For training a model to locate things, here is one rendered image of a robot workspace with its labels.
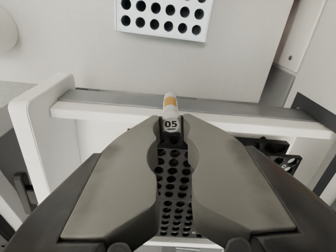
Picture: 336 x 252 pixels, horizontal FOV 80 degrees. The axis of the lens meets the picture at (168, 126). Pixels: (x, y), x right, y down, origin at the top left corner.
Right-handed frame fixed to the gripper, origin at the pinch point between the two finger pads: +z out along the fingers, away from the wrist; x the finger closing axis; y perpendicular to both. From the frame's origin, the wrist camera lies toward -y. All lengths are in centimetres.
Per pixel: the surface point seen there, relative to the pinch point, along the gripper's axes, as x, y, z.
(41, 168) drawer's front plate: -14.2, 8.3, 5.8
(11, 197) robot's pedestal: -41, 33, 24
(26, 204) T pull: -19.8, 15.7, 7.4
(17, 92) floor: -86, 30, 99
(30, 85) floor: -77, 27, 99
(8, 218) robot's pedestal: -43, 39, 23
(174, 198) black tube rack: 0.1, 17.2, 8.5
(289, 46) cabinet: 19.6, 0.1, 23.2
